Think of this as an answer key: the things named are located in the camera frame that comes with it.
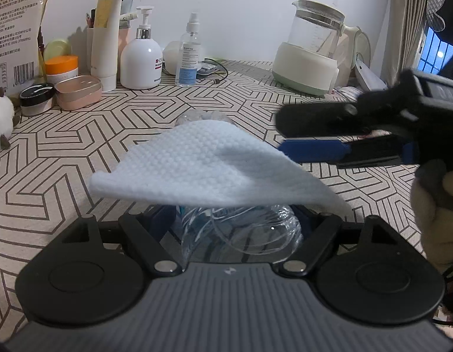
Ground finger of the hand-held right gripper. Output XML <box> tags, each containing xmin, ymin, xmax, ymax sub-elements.
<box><xmin>278</xmin><ymin>136</ymin><xmax>418</xmax><ymax>169</ymax></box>
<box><xmin>276</xmin><ymin>99</ymin><xmax>359</xmax><ymax>137</ymax></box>

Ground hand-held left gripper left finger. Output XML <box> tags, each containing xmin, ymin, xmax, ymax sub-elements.
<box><xmin>59</xmin><ymin>205</ymin><xmax>182</xmax><ymax>277</ymax></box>

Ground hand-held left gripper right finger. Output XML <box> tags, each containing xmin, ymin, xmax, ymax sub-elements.
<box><xmin>279</xmin><ymin>205</ymin><xmax>398</xmax><ymax>278</ymax></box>

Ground clear plastic water bottle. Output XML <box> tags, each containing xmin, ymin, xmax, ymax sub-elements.
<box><xmin>175</xmin><ymin>110</ymin><xmax>304</xmax><ymax>265</ymax></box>

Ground white textured wipe cloth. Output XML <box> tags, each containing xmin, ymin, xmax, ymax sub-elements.
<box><xmin>90</xmin><ymin>121</ymin><xmax>353</xmax><ymax>217</ymax></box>

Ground person's right hand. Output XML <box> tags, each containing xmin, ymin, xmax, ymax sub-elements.
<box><xmin>412</xmin><ymin>159</ymin><xmax>453</xmax><ymax>265</ymax></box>

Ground glass electric kettle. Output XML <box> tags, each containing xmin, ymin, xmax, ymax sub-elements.
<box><xmin>272</xmin><ymin>0</ymin><xmax>363</xmax><ymax>96</ymax></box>

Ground white flat panel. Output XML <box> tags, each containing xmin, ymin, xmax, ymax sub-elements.
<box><xmin>355</xmin><ymin>60</ymin><xmax>388</xmax><ymax>90</ymax></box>

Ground window with grille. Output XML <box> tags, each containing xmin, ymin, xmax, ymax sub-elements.
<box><xmin>419</xmin><ymin>0</ymin><xmax>453</xmax><ymax>77</ymax></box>

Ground beige round appliance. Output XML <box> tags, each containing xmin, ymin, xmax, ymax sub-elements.
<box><xmin>336</xmin><ymin>31</ymin><xmax>372</xmax><ymax>89</ymax></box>

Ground beige curtain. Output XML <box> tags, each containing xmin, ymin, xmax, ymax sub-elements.
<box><xmin>391</xmin><ymin>0</ymin><xmax>430</xmax><ymax>87</ymax></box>

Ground dark cap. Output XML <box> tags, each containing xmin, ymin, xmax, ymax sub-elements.
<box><xmin>426</xmin><ymin>0</ymin><xmax>453</xmax><ymax>50</ymax></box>

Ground grey flat device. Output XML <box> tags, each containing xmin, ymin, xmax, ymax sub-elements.
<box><xmin>197</xmin><ymin>62</ymin><xmax>220</xmax><ymax>78</ymax></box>

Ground clear spray bottle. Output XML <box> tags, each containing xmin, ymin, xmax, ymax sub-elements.
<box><xmin>175</xmin><ymin>13</ymin><xmax>201</xmax><ymax>88</ymax></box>

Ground pink oval case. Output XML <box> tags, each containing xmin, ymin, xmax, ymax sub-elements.
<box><xmin>55</xmin><ymin>75</ymin><xmax>102</xmax><ymax>111</ymax></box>

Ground white rounded device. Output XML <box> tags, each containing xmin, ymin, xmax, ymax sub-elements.
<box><xmin>163</xmin><ymin>40</ymin><xmax>183</xmax><ymax>76</ymax></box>

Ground white pump bottle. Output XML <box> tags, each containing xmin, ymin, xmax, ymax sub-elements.
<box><xmin>120</xmin><ymin>6</ymin><xmax>163</xmax><ymax>89</ymax></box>

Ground black round jar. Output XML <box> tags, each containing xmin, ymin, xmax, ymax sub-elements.
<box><xmin>19</xmin><ymin>83</ymin><xmax>56</xmax><ymax>117</ymax></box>

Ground white plush sheep toy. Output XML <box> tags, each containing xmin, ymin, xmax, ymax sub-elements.
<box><xmin>0</xmin><ymin>92</ymin><xmax>16</xmax><ymax>155</ymax></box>

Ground orange lid jar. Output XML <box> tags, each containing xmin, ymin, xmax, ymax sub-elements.
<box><xmin>45</xmin><ymin>56</ymin><xmax>79</xmax><ymax>86</ymax></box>

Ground white cream tube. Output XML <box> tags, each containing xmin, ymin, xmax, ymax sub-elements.
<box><xmin>90</xmin><ymin>0</ymin><xmax>124</xmax><ymax>92</ymax></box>

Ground pink holder cup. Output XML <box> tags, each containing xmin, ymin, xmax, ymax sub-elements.
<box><xmin>87</xmin><ymin>18</ymin><xmax>131</xmax><ymax>74</ymax></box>

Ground green lid jar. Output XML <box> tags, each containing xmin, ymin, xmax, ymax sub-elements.
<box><xmin>43</xmin><ymin>39</ymin><xmax>72</xmax><ymax>62</ymax></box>

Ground brown food bag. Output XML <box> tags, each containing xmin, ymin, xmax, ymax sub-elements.
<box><xmin>0</xmin><ymin>0</ymin><xmax>58</xmax><ymax>89</ymax></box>

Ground black cable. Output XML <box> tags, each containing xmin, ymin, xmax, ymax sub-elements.
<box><xmin>201</xmin><ymin>59</ymin><xmax>229</xmax><ymax>83</ymax></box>

